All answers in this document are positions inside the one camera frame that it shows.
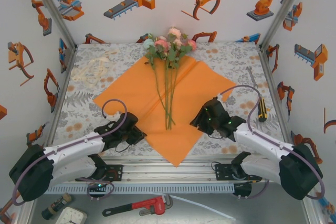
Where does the orange wrapping paper sheet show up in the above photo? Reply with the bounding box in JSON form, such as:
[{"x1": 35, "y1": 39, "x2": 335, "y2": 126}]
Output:
[{"x1": 93, "y1": 55, "x2": 237, "y2": 168}]

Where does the cream ribbon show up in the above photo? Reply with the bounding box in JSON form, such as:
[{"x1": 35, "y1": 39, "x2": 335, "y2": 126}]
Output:
[{"x1": 70, "y1": 48, "x2": 116, "y2": 87}]

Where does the artificial flower bouquet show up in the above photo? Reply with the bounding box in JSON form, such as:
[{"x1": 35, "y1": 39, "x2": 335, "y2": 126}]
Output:
[{"x1": 143, "y1": 26, "x2": 197, "y2": 130}]

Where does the yellow black utility knife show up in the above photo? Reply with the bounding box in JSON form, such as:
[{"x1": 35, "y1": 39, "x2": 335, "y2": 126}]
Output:
[{"x1": 258, "y1": 95, "x2": 268, "y2": 122}]

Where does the black controller board green light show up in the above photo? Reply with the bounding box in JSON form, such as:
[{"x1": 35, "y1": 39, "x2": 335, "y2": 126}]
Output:
[{"x1": 87, "y1": 181, "x2": 109, "y2": 193}]

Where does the floral print tablecloth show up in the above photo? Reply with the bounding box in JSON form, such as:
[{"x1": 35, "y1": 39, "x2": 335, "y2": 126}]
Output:
[{"x1": 49, "y1": 41, "x2": 287, "y2": 156}]

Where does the red pipe wrench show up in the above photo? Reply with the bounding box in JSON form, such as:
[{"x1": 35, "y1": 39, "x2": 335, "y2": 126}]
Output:
[{"x1": 101, "y1": 194, "x2": 174, "y2": 217}]

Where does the white alarm clock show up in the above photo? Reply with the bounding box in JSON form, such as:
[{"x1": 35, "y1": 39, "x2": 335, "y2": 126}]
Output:
[{"x1": 55, "y1": 206, "x2": 88, "y2": 224}]

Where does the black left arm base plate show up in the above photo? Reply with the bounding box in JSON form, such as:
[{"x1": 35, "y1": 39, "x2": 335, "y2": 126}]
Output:
[{"x1": 75, "y1": 164, "x2": 124, "y2": 182}]

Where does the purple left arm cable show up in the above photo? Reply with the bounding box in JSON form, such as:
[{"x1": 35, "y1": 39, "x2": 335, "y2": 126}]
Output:
[{"x1": 12, "y1": 99, "x2": 128, "y2": 206}]

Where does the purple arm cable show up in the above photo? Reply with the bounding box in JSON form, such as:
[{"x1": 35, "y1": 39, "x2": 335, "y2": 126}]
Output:
[
  {"x1": 12, "y1": 99, "x2": 128, "y2": 206},
  {"x1": 217, "y1": 84, "x2": 326, "y2": 201}
]

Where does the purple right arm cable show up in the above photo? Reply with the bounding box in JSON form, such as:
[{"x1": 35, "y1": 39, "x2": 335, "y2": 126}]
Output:
[{"x1": 217, "y1": 84, "x2": 326, "y2": 201}]

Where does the aluminium mounting rail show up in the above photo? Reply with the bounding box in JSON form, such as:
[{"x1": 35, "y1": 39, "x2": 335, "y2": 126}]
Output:
[{"x1": 52, "y1": 155, "x2": 312, "y2": 185}]

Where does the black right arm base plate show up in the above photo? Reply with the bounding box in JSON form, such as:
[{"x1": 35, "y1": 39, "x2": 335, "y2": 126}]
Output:
[{"x1": 215, "y1": 163, "x2": 263, "y2": 183}]

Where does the white slotted cable duct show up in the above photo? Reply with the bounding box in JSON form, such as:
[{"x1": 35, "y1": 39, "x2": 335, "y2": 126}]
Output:
[{"x1": 47, "y1": 184, "x2": 234, "y2": 194}]

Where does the aluminium side rail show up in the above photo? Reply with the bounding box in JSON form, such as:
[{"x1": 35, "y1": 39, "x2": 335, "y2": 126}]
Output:
[
  {"x1": 46, "y1": 48, "x2": 77, "y2": 146},
  {"x1": 258, "y1": 48, "x2": 299, "y2": 161}
]

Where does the black cable junction box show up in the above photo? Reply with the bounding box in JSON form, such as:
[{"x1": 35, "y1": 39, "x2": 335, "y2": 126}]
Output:
[{"x1": 233, "y1": 183, "x2": 253, "y2": 197}]

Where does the aluminium frame post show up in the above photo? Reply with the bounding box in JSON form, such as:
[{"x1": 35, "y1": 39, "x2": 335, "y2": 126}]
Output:
[
  {"x1": 259, "y1": 0, "x2": 312, "y2": 49},
  {"x1": 27, "y1": 0, "x2": 77, "y2": 49}
]

